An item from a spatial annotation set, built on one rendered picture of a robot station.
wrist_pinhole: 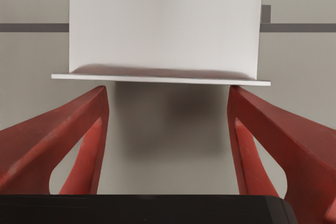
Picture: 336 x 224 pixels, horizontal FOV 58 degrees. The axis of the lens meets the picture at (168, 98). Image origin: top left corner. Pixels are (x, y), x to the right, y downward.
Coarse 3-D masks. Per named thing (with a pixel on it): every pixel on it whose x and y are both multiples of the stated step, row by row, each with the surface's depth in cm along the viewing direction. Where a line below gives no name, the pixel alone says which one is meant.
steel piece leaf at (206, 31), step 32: (96, 0) 13; (128, 0) 13; (160, 0) 13; (192, 0) 13; (224, 0) 13; (256, 0) 13; (96, 32) 14; (128, 32) 14; (160, 32) 14; (192, 32) 13; (224, 32) 13; (256, 32) 13; (96, 64) 14; (128, 64) 14; (160, 64) 14; (192, 64) 14; (224, 64) 14; (256, 64) 14
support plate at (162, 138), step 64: (0, 0) 14; (64, 0) 14; (320, 0) 13; (0, 64) 14; (64, 64) 14; (320, 64) 14; (0, 128) 14; (128, 128) 14; (192, 128) 14; (128, 192) 14; (192, 192) 14
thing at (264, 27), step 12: (0, 24) 14; (12, 24) 14; (24, 24) 14; (36, 24) 14; (48, 24) 14; (60, 24) 14; (264, 24) 14; (276, 24) 14; (288, 24) 14; (300, 24) 14; (312, 24) 14; (324, 24) 14
